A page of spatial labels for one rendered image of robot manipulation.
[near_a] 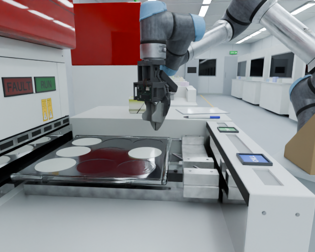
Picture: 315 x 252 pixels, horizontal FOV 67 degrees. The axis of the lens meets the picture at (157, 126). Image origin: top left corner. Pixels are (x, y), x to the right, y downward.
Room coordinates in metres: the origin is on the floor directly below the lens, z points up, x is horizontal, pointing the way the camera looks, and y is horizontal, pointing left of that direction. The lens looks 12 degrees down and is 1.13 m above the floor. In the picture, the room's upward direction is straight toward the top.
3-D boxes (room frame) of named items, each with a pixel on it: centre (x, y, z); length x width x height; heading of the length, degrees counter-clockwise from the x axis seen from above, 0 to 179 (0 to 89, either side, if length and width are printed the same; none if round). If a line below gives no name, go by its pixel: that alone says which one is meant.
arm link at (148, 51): (0.71, 0.01, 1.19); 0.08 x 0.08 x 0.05
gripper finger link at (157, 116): (0.70, 0.00, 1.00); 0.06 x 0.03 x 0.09; 144
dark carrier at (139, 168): (0.68, 0.15, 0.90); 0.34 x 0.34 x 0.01; 85
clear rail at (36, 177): (0.50, 0.16, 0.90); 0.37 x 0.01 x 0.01; 85
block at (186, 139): (0.84, -0.13, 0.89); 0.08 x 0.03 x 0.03; 85
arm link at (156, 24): (0.72, 0.01, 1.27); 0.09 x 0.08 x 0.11; 111
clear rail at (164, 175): (0.67, -0.03, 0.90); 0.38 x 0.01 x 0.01; 175
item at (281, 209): (0.59, -0.21, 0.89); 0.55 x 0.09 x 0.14; 175
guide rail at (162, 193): (0.56, 0.10, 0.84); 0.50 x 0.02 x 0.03; 85
